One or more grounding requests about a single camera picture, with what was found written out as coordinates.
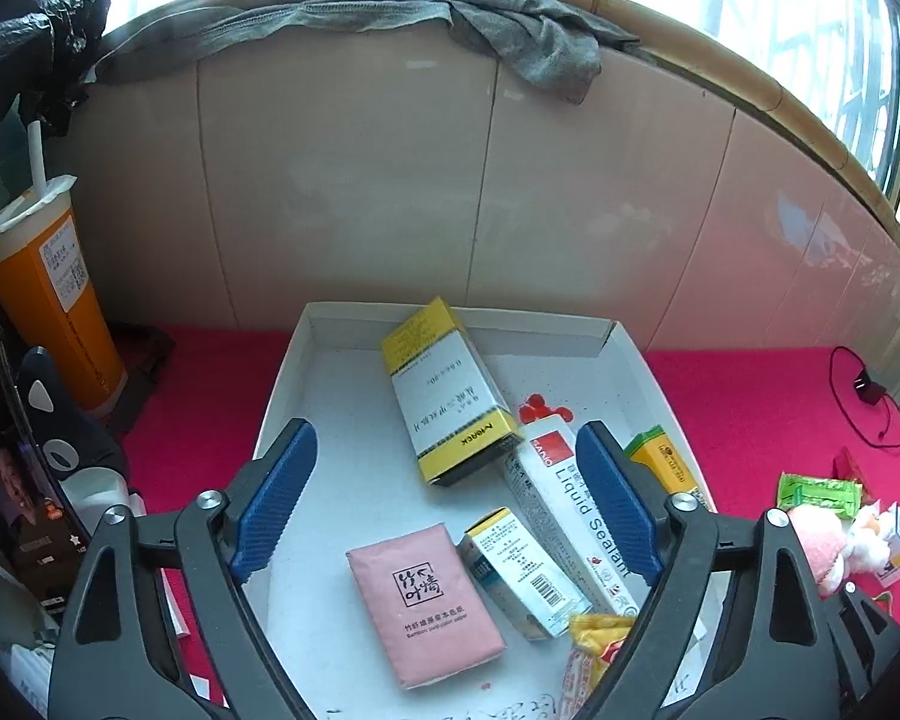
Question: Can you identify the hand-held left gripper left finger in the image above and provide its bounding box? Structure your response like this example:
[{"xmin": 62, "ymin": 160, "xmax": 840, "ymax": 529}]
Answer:
[{"xmin": 47, "ymin": 418, "xmax": 320, "ymax": 720}]

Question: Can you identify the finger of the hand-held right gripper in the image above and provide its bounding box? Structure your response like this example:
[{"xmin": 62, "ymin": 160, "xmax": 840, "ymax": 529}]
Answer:
[{"xmin": 832, "ymin": 583, "xmax": 900, "ymax": 698}]

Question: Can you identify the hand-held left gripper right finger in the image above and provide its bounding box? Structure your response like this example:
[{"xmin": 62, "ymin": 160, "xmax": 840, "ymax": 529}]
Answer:
[{"xmin": 574, "ymin": 420, "xmax": 854, "ymax": 720}]

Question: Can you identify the long white sealant box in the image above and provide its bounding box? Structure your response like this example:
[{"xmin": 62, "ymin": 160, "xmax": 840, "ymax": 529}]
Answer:
[{"xmin": 504, "ymin": 420, "xmax": 640, "ymax": 620}]

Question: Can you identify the yellow tissue pack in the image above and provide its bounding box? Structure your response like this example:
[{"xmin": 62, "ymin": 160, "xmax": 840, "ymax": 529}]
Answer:
[{"xmin": 622, "ymin": 426, "xmax": 710, "ymax": 511}]

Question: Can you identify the pink plush toy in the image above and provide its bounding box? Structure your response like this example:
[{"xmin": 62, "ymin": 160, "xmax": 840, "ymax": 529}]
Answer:
[{"xmin": 786, "ymin": 504, "xmax": 850, "ymax": 601}]

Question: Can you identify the white cardboard box tray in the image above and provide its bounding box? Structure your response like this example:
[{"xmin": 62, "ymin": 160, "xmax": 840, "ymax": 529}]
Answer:
[{"xmin": 251, "ymin": 301, "xmax": 721, "ymax": 720}]

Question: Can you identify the blue white medicine box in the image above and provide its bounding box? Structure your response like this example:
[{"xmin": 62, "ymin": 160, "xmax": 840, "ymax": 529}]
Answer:
[{"xmin": 457, "ymin": 508, "xmax": 595, "ymax": 642}]

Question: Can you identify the yellow red snack packet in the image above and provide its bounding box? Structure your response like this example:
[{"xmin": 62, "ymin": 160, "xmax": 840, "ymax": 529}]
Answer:
[{"xmin": 559, "ymin": 611, "xmax": 638, "ymax": 720}]

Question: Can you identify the pink tissue pack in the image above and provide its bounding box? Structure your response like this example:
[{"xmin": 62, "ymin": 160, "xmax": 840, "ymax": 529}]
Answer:
[{"xmin": 345, "ymin": 523, "xmax": 508, "ymax": 689}]

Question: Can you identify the yellow white medicine box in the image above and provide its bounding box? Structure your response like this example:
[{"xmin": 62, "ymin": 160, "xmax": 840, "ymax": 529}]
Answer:
[{"xmin": 381, "ymin": 296, "xmax": 524, "ymax": 487}]

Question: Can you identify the white plush toy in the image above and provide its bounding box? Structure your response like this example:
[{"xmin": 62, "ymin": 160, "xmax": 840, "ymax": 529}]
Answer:
[{"xmin": 844, "ymin": 502, "xmax": 897, "ymax": 578}]

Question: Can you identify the green packet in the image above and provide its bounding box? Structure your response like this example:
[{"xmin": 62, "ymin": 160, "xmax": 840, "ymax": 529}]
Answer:
[{"xmin": 776, "ymin": 472, "xmax": 863, "ymax": 518}]

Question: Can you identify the red cigarette pack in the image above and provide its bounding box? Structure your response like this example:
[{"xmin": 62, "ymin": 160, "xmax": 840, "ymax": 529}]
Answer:
[{"xmin": 832, "ymin": 446, "xmax": 871, "ymax": 482}]

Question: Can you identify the red felt table cover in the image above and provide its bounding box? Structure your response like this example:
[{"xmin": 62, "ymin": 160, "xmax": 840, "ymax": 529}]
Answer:
[{"xmin": 116, "ymin": 322, "xmax": 900, "ymax": 720}]

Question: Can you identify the black charger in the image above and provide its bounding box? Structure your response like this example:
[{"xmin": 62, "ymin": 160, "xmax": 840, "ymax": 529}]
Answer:
[{"xmin": 851, "ymin": 367, "xmax": 887, "ymax": 407}]

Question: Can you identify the black smartphone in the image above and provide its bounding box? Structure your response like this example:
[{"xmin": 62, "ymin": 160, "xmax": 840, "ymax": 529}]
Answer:
[{"xmin": 0, "ymin": 321, "xmax": 83, "ymax": 608}]

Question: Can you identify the orange drink cup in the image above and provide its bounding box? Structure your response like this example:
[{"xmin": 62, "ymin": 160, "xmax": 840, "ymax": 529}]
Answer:
[{"xmin": 0, "ymin": 174, "xmax": 128, "ymax": 417}]

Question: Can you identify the white straw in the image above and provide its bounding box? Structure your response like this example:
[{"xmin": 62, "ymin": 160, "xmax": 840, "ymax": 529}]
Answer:
[{"xmin": 26, "ymin": 118, "xmax": 50, "ymax": 196}]

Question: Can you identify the grey cloth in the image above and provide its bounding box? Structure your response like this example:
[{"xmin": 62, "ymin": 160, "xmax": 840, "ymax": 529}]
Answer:
[{"xmin": 94, "ymin": 0, "xmax": 642, "ymax": 106}]

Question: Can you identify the black plastic bag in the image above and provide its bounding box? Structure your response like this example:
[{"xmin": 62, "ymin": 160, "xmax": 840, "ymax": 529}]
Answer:
[{"xmin": 0, "ymin": 0, "xmax": 128, "ymax": 166}]

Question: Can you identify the black cable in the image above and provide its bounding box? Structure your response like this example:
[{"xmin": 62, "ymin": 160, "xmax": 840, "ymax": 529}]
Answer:
[{"xmin": 829, "ymin": 345, "xmax": 900, "ymax": 451}]

